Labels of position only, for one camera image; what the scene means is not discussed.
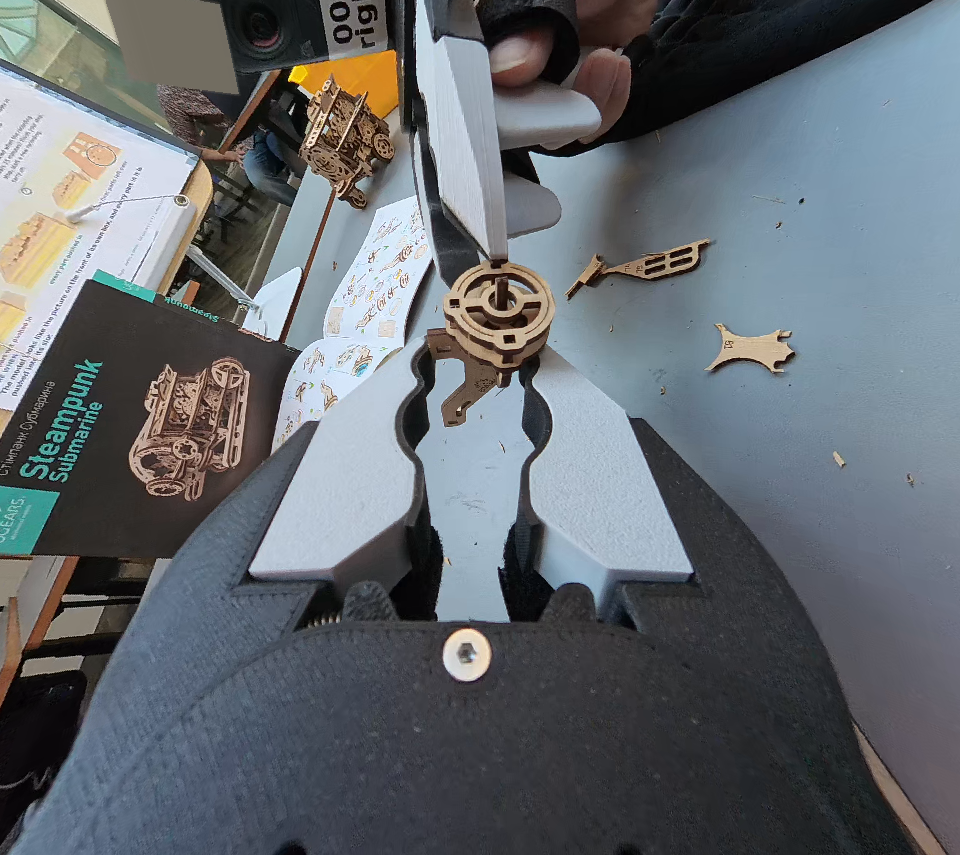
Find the small hooked wooden part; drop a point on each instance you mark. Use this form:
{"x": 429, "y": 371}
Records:
{"x": 586, "y": 277}

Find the finished wooden submarine model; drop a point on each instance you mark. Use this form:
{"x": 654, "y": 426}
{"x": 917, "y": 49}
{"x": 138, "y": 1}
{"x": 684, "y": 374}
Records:
{"x": 337, "y": 139}

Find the wooden poster board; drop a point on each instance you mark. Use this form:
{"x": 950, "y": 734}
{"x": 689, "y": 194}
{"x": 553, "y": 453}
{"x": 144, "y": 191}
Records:
{"x": 196, "y": 195}

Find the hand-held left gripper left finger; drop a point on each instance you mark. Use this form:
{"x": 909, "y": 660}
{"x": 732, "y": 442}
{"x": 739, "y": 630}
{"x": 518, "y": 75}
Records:
{"x": 337, "y": 487}

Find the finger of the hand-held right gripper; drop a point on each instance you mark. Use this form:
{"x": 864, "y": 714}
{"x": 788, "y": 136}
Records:
{"x": 469, "y": 135}
{"x": 442, "y": 247}

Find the black model kit box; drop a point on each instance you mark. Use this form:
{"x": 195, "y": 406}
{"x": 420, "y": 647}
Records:
{"x": 150, "y": 420}

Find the slotted flat wooden part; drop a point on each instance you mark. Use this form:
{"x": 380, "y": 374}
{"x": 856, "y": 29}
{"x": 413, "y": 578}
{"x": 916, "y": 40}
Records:
{"x": 660, "y": 264}

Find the white stand with metal rod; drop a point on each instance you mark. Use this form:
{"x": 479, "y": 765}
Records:
{"x": 274, "y": 300}

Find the wooden wheel assembly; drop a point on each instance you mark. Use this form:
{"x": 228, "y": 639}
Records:
{"x": 469, "y": 334}

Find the small wooden axle pin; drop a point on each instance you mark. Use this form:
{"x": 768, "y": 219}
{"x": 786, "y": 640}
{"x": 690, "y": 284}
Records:
{"x": 497, "y": 286}

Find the open instruction booklet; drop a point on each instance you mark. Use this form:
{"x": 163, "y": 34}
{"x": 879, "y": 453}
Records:
{"x": 375, "y": 285}

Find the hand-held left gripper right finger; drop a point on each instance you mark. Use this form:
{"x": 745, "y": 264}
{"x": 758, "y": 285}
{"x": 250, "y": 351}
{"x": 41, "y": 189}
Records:
{"x": 607, "y": 495}

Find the white instruction poster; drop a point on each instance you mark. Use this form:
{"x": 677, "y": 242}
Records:
{"x": 75, "y": 195}

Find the star-shaped flat wooden part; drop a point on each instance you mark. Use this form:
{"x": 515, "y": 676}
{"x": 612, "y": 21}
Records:
{"x": 750, "y": 349}

